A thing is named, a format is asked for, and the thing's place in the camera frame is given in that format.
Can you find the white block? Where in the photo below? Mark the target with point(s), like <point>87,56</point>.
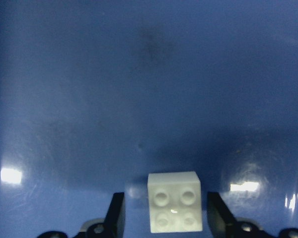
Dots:
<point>175,202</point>

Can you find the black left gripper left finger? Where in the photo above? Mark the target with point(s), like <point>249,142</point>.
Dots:
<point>112,226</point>

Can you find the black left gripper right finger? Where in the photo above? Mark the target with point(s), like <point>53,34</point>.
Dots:
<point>223,224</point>

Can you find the blue plastic tray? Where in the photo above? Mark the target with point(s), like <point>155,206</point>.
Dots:
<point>97,94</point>

